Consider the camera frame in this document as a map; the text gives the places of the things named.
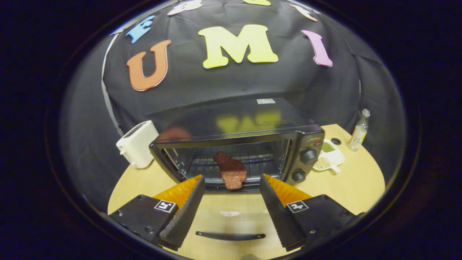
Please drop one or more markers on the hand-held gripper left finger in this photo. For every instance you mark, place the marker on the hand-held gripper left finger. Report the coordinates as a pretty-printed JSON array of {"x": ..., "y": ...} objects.
[{"x": 186, "y": 215}]

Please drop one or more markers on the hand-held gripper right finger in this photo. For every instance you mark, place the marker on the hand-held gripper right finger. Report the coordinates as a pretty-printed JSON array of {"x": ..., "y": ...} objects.
[{"x": 276, "y": 213}]

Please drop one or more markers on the red meat slice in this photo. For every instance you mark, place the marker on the red meat slice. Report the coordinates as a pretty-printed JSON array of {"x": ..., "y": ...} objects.
[{"x": 232, "y": 173}]

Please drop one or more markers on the black toaster oven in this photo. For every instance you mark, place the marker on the black toaster oven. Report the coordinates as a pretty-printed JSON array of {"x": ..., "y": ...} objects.
[{"x": 252, "y": 119}]

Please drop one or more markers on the white bread toaster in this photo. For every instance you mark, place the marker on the white bread toaster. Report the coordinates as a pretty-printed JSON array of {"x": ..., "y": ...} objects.
[{"x": 137, "y": 144}]

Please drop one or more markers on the white divided dish with beans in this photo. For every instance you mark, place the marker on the white divided dish with beans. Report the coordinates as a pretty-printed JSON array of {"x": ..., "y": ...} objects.
[{"x": 334, "y": 157}]

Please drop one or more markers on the small black round disc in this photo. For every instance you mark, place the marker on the small black round disc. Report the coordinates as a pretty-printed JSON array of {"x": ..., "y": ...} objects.
[{"x": 336, "y": 141}]

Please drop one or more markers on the clear glass bottle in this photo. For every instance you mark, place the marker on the clear glass bottle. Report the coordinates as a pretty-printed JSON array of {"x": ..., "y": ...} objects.
[{"x": 358, "y": 135}]

